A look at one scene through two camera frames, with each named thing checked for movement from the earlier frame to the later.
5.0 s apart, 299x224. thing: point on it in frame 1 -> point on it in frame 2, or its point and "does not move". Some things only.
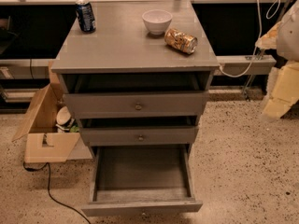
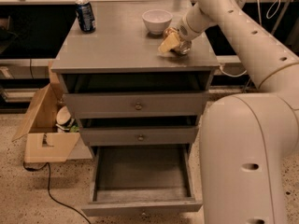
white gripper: (289, 36) -> (183, 32)
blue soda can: (85, 15) does not move
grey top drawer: (137, 104) does not move
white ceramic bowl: (157, 21) does not move
